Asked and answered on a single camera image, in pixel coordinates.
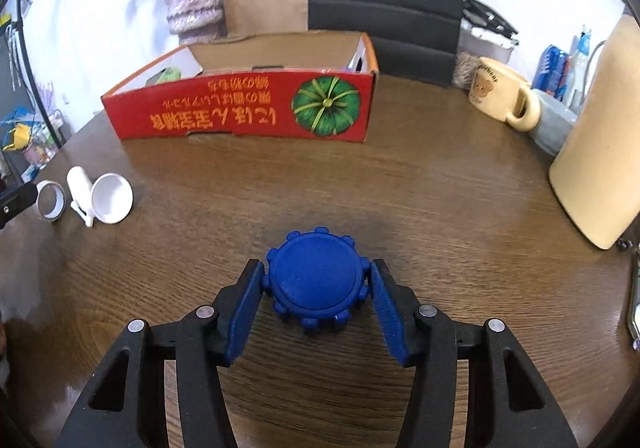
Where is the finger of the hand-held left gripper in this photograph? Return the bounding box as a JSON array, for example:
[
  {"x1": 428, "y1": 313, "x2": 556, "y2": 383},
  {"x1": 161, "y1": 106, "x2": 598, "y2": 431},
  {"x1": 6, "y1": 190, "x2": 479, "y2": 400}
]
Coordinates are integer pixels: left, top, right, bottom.
[{"x1": 0, "y1": 182, "x2": 39, "y2": 230}]

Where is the clear container with black lid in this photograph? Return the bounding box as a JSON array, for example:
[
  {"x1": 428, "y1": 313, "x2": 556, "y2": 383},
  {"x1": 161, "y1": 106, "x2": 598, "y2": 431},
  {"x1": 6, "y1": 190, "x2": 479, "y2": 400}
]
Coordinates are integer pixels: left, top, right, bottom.
[{"x1": 459, "y1": 0, "x2": 520, "y2": 66}]

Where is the clear spray bottle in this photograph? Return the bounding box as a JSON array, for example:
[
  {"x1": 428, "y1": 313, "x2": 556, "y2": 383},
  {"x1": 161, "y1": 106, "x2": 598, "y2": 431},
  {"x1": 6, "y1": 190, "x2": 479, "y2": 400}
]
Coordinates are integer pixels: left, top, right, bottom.
[{"x1": 567, "y1": 25, "x2": 593, "y2": 109}]

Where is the pink marbled vase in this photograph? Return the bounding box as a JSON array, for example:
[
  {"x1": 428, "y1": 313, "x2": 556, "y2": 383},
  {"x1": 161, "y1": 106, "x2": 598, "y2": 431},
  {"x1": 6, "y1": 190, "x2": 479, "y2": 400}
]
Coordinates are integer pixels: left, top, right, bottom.
[{"x1": 162, "y1": 0, "x2": 226, "y2": 40}]

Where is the red cardboard box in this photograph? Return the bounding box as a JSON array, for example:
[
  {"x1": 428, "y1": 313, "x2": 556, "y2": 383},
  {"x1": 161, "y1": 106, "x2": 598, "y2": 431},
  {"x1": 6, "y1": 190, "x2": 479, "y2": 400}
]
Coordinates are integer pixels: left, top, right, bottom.
[{"x1": 101, "y1": 30, "x2": 380, "y2": 145}]

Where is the yellow bear mug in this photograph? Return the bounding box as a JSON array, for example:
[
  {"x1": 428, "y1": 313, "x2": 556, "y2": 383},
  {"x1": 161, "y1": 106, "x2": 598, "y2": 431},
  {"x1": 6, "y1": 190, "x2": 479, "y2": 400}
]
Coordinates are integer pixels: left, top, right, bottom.
[{"x1": 468, "y1": 56, "x2": 542, "y2": 132}]

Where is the grey mug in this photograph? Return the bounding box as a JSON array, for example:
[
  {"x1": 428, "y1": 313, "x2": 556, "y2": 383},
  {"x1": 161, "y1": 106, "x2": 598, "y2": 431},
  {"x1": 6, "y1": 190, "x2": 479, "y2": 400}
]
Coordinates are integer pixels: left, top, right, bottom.
[{"x1": 530, "y1": 89, "x2": 580, "y2": 156}]

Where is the jute twine ball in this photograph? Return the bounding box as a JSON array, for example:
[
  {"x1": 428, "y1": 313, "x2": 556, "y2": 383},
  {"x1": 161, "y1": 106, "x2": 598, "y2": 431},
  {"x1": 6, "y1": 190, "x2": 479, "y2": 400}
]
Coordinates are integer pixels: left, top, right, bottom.
[{"x1": 454, "y1": 52, "x2": 481, "y2": 90}]

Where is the white plastic funnel piece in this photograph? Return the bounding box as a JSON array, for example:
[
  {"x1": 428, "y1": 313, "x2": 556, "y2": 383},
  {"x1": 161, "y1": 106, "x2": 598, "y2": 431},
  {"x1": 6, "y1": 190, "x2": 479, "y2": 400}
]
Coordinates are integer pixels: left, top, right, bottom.
[{"x1": 66, "y1": 166, "x2": 134, "y2": 228}]

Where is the cream thermos jug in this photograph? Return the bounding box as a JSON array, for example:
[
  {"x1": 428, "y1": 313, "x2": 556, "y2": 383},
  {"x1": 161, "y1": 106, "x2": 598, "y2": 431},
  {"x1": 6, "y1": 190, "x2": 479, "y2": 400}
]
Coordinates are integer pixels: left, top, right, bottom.
[{"x1": 548, "y1": 13, "x2": 640, "y2": 250}]

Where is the blue drink can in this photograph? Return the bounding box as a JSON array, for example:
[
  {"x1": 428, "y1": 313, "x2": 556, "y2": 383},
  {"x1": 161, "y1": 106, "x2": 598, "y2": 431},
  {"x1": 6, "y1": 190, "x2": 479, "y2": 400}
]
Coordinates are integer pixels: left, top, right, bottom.
[{"x1": 535, "y1": 44, "x2": 571, "y2": 101}]

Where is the cluttered storage rack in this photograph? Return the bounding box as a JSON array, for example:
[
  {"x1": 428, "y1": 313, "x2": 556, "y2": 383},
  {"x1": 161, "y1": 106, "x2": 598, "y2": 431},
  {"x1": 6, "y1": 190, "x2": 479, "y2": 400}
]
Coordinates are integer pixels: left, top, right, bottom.
[{"x1": 0, "y1": 83, "x2": 66, "y2": 179}]

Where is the blue gear-shaped lid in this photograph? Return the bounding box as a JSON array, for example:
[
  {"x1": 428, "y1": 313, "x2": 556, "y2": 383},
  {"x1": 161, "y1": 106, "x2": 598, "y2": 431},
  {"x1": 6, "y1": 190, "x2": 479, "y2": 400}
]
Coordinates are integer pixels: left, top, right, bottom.
[{"x1": 263, "y1": 226, "x2": 373, "y2": 334}]

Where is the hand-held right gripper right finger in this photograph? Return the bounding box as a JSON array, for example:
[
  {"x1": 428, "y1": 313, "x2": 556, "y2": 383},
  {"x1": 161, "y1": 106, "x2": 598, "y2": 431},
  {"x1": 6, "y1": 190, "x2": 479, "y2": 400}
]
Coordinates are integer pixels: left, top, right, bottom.
[{"x1": 370, "y1": 258, "x2": 576, "y2": 448}]

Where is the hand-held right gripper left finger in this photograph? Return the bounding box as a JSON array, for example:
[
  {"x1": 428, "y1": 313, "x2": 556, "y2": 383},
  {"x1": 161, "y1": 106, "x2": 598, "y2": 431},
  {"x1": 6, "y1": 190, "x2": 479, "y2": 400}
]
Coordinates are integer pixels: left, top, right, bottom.
[{"x1": 55, "y1": 259, "x2": 266, "y2": 448}]

